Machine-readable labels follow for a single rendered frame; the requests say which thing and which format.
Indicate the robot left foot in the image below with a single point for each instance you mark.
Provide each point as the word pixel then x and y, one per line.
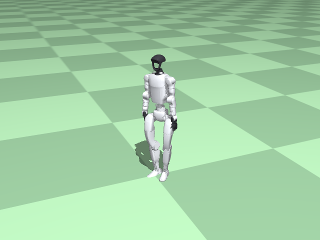
pixel 164 176

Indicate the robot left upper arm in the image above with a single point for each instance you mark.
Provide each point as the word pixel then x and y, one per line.
pixel 170 81

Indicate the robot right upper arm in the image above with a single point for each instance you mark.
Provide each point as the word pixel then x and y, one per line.
pixel 146 94

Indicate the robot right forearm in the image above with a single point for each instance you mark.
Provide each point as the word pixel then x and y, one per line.
pixel 145 105

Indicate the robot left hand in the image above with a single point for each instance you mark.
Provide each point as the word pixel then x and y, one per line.
pixel 174 124

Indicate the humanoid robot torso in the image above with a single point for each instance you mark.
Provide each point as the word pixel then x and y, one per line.
pixel 159 93

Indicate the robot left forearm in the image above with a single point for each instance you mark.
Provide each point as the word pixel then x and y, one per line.
pixel 172 110

